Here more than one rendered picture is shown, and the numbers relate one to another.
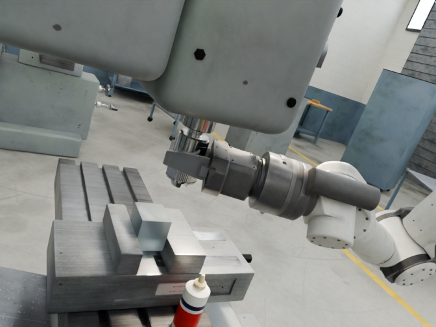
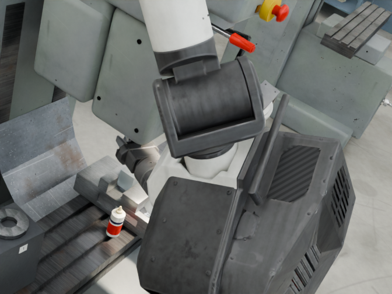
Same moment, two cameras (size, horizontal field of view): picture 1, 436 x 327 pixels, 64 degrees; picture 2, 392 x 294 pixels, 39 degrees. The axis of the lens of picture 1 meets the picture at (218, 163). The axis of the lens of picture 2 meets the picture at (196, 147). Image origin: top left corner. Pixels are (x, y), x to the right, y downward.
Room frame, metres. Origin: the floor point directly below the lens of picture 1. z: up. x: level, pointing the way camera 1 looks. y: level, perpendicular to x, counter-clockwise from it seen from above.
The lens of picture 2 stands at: (-0.16, -1.04, 2.14)
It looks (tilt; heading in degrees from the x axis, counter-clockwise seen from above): 34 degrees down; 51
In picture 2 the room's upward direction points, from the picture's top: 21 degrees clockwise
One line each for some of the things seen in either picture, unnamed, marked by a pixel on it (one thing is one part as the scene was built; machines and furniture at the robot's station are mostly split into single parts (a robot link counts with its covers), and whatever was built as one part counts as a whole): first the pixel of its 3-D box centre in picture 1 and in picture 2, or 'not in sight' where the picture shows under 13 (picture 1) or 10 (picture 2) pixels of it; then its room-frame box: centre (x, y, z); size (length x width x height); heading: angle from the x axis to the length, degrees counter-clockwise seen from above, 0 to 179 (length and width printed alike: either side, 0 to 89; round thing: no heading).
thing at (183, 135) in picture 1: (193, 137); not in sight; (0.49, 0.04, 1.26); 0.05 x 0.05 x 0.01
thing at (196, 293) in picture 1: (193, 302); (116, 220); (0.47, -0.04, 1.01); 0.04 x 0.04 x 0.11
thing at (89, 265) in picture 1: (156, 253); (134, 196); (0.56, 0.05, 1.01); 0.35 x 0.15 x 0.11; 121
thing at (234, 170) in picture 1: (246, 176); (145, 164); (0.49, -0.05, 1.23); 0.13 x 0.12 x 0.10; 6
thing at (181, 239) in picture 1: (174, 237); (143, 192); (0.57, 0.03, 1.05); 0.15 x 0.06 x 0.04; 31
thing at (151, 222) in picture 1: (148, 226); (130, 177); (0.54, 0.08, 1.07); 0.06 x 0.05 x 0.06; 31
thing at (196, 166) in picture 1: (185, 164); (121, 144); (0.45, 0.04, 1.23); 0.06 x 0.02 x 0.03; 96
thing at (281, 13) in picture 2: not in sight; (279, 11); (0.61, -0.17, 1.76); 0.04 x 0.03 x 0.04; 31
